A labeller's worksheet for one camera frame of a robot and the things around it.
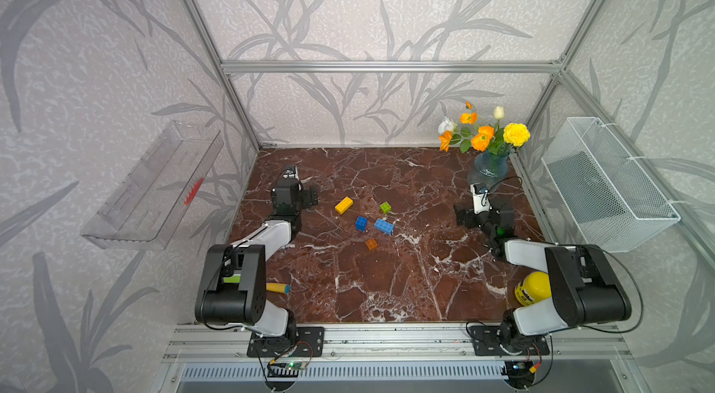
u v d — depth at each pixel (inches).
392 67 38.8
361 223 36.8
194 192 26.7
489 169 39.0
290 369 28.2
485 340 29.0
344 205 39.8
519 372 30.2
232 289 17.3
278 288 31.8
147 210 26.8
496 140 34.7
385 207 39.3
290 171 31.7
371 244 35.8
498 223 28.4
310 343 28.6
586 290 17.6
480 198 31.7
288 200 27.8
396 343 29.7
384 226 37.4
